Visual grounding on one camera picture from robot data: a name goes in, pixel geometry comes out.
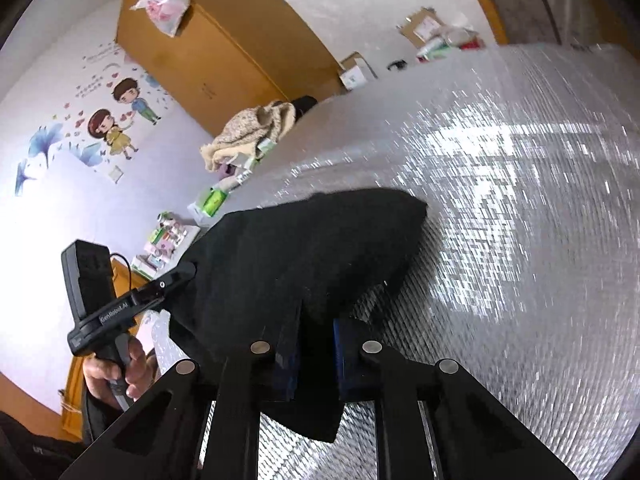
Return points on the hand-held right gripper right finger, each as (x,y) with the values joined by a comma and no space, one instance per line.
(340,360)

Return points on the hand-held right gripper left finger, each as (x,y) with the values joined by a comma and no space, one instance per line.
(290,360)

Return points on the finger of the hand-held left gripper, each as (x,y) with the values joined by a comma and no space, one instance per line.
(170,280)

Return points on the black sweater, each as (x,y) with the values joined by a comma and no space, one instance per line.
(300,250)

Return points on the person's left forearm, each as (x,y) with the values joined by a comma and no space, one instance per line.
(102,425)

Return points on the person's left hand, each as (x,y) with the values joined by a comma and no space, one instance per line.
(140,370)

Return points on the pile of colourful packets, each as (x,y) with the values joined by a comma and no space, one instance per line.
(167,242)

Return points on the floral beige quilt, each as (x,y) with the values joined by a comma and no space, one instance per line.
(250,135)

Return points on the person's torso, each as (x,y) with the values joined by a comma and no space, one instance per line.
(35,450)

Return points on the dark cloth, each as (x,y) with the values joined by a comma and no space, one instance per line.
(305,107)

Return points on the silver foil mat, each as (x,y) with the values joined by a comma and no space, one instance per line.
(500,210)

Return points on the wooden wardrobe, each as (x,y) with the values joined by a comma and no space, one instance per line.
(225,60)

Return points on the pink white plastic bag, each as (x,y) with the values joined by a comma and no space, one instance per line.
(162,7)

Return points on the small black device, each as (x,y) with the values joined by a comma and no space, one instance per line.
(397,65)

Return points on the red box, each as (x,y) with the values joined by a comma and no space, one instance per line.
(472,46)

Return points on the cardboard box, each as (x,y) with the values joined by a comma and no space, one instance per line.
(422,25)

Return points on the clear plastic bag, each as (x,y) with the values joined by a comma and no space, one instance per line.
(460,30)

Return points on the cartoon wall sticker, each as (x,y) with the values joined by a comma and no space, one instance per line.
(110,125)

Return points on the wooden door frame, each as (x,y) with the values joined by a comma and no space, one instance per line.
(482,5)

